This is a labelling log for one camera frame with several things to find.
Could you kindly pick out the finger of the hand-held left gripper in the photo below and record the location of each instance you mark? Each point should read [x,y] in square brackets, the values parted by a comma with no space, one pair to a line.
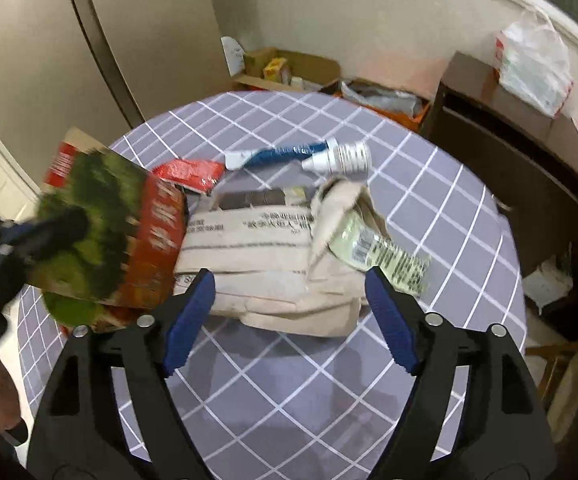
[54,232]

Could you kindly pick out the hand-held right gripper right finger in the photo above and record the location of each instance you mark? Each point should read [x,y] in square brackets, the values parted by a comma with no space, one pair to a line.
[394,320]

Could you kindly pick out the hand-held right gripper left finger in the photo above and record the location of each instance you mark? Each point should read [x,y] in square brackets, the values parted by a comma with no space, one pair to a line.
[189,320]

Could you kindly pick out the red and green snack bag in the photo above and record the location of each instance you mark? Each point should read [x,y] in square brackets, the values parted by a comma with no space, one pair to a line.
[154,240]

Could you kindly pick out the beige paper bag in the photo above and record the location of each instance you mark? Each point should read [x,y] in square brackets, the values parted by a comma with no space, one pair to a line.
[269,260]

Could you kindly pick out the green and white wrapper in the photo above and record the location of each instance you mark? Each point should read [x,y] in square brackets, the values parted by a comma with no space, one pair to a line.
[369,247]

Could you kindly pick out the red sachet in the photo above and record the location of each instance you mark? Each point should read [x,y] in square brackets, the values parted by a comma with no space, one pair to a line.
[189,172]

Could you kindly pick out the white ribbed plastic bottle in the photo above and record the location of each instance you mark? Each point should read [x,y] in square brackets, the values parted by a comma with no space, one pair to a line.
[351,156]

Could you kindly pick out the blue and white toothpaste tube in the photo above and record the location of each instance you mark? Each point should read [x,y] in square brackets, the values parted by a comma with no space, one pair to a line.
[274,154]

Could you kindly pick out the wooden chair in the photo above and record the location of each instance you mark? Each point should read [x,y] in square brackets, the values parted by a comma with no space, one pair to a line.
[569,385]

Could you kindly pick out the orange cardboard box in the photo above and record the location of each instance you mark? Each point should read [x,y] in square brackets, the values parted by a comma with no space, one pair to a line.
[409,120]

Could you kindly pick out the grey checked tablecloth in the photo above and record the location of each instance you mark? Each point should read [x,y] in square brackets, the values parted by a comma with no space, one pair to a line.
[289,125]

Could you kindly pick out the dark wooden cabinet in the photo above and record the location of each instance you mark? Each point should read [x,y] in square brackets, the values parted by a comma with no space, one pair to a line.
[494,125]

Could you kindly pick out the grey plastic bag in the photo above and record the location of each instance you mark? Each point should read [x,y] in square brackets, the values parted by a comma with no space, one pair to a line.
[384,97]

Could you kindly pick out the open cardboard box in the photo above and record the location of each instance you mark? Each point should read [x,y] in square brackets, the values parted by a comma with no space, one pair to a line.
[314,67]

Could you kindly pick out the yellow packet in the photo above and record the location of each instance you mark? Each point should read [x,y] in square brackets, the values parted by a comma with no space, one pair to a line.
[275,69]

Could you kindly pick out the clear plastic bag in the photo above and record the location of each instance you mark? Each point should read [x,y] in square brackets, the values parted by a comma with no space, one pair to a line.
[534,70]

